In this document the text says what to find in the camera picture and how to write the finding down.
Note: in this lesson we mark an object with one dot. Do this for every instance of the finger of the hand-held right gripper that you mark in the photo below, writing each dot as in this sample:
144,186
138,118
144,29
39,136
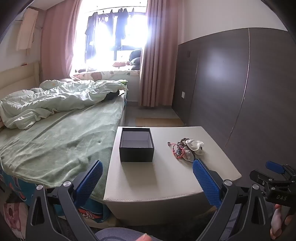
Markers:
259,176
274,165

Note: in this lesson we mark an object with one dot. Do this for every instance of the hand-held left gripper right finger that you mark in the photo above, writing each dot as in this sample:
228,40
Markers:
204,178

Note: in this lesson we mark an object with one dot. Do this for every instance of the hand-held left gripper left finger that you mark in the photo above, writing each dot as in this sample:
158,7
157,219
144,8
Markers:
92,178

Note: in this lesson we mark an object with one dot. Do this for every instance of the grey stone pendant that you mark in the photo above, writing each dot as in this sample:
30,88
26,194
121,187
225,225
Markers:
189,157

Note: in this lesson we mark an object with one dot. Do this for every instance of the black box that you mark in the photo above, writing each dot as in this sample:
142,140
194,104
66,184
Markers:
136,155

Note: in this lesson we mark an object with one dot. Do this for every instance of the person's right hand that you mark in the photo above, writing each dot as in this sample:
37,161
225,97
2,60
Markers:
276,220

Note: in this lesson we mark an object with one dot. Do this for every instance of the person's left hand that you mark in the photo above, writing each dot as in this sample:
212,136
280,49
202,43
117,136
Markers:
143,238

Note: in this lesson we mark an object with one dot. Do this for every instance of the bed with green sheet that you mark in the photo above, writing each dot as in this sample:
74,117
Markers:
92,209

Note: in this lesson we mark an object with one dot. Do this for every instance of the green bed blanket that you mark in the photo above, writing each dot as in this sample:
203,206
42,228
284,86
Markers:
69,143

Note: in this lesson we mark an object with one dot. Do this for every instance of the white leather ottoman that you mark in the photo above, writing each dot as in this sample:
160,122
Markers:
161,183

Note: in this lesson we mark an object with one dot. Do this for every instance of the person's leg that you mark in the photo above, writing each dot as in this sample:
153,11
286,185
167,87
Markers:
115,235

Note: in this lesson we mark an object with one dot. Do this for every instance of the black cloth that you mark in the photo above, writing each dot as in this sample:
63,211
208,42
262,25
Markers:
112,95

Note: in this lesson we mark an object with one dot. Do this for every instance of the pink printed cloth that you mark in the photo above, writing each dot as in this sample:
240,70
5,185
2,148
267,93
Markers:
15,220

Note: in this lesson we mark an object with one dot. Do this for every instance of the pale green duvet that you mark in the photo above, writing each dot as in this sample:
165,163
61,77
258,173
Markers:
57,97

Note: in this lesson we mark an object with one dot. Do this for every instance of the dark brown wardrobe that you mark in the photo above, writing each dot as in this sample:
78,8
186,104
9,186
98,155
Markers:
231,81

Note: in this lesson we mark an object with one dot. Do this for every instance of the printed windowsill cushion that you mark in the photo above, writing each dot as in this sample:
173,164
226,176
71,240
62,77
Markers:
97,75

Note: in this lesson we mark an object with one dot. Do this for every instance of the pink curtain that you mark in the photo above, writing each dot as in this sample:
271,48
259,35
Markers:
159,69
57,46

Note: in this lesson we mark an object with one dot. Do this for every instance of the dark pillow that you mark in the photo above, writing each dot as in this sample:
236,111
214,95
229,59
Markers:
135,60

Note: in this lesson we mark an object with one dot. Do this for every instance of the window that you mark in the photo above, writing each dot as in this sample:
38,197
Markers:
115,54

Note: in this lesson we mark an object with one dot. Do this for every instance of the beige bed headboard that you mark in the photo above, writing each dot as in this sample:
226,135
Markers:
16,76

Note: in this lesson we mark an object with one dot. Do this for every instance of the hanging dark blue shirt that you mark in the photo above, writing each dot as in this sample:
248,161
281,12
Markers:
90,34

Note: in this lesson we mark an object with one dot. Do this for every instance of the hanging dark pants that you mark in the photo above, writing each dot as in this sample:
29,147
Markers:
121,27

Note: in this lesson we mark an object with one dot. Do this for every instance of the beige hanging cloth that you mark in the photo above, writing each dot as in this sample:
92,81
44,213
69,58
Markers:
27,30

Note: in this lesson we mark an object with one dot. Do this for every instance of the white wall socket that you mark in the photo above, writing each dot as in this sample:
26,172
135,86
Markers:
183,95

